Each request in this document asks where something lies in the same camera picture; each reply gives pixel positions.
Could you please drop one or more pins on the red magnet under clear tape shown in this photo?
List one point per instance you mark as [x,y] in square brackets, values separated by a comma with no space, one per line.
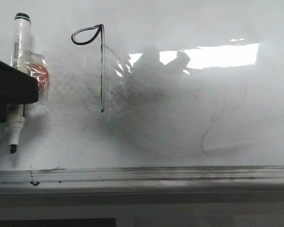
[36,67]

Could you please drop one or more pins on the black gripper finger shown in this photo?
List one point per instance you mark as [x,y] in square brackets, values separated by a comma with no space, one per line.
[16,87]

